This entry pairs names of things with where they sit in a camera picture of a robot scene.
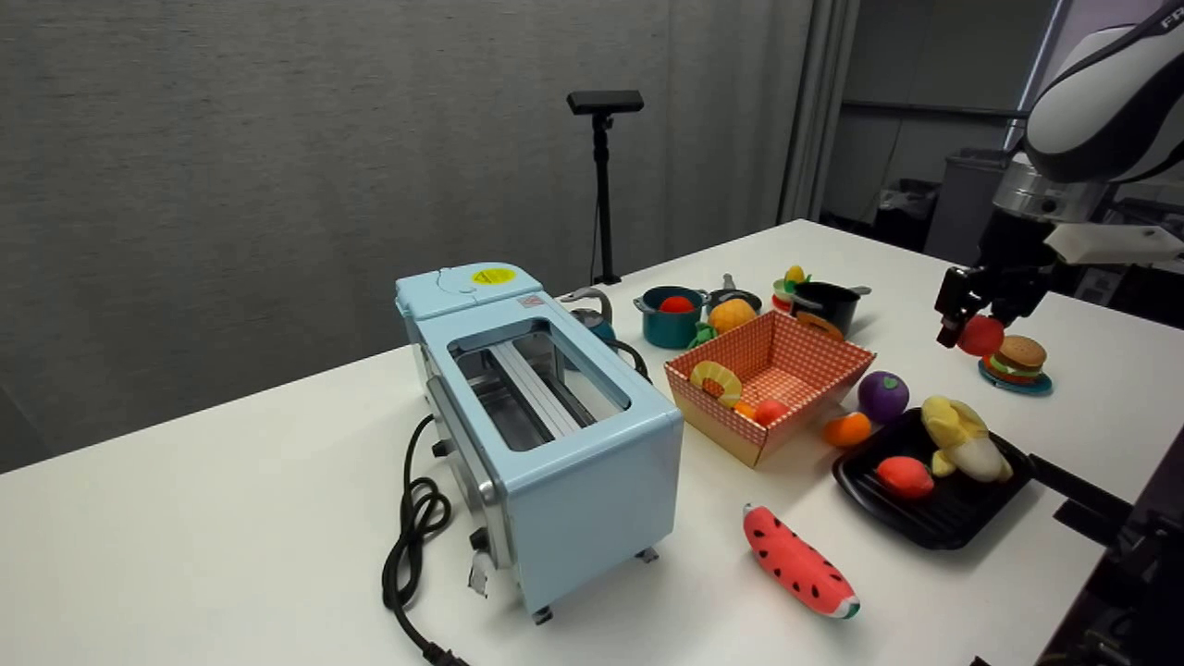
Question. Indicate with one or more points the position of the light blue toaster oven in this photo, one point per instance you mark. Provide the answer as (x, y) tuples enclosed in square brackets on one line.
[(580, 494)]

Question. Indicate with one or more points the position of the white garlic plush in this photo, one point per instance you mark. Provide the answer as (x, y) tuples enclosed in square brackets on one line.
[(987, 459)]

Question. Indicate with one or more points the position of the teal toy pot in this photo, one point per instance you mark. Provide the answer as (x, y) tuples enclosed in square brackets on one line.
[(671, 332)]

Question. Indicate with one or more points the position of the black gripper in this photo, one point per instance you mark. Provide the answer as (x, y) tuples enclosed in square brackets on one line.
[(1016, 253)]

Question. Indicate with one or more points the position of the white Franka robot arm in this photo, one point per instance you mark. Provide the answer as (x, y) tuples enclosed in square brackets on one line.
[(1113, 114)]

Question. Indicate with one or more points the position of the small orange carrot plush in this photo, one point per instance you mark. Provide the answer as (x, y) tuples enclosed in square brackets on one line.
[(847, 431)]

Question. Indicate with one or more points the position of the small black frying pan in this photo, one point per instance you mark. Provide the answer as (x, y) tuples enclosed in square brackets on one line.
[(735, 295)]

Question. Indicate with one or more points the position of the black plastic tray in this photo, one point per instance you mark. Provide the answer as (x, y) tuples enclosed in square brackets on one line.
[(950, 514)]

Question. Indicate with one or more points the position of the orange plastic basket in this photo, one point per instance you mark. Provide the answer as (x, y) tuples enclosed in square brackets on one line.
[(728, 428)]

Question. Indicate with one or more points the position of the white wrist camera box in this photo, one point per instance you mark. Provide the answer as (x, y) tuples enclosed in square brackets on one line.
[(1115, 243)]

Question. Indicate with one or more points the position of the black robot mount platform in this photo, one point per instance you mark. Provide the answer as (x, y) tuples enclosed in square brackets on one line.
[(1121, 579)]

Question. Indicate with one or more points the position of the black camera on tripod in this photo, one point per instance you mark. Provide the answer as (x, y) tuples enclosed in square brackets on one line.
[(604, 100)]

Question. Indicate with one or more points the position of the teal toy kettle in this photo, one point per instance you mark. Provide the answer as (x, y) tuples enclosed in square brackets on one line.
[(602, 322)]

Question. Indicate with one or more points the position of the red tomato plush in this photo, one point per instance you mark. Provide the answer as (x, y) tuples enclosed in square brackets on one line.
[(905, 477)]

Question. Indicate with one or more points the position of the teal toy plate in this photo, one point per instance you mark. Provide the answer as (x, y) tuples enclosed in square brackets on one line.
[(1019, 390)]

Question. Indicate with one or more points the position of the yellow banana plush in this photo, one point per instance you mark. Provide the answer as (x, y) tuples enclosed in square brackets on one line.
[(950, 422)]

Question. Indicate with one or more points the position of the yellow green red toy stack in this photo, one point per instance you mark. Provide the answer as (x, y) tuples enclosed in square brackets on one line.
[(794, 280)]

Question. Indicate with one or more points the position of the purple eggplant plush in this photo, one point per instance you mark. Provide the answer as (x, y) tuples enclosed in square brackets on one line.
[(883, 396)]

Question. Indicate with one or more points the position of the large peeled orange plush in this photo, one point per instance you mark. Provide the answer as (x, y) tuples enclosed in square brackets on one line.
[(735, 316)]

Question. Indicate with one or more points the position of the toy burger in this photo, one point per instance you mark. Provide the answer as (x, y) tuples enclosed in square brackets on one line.
[(1019, 358)]

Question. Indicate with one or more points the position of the grey curtain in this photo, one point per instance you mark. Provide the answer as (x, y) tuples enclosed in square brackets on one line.
[(244, 185)]

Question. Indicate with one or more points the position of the watermelon slice plush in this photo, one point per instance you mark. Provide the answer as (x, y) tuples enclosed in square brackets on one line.
[(801, 559)]

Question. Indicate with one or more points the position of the small red toy tomato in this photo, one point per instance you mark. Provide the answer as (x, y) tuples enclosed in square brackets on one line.
[(676, 304)]

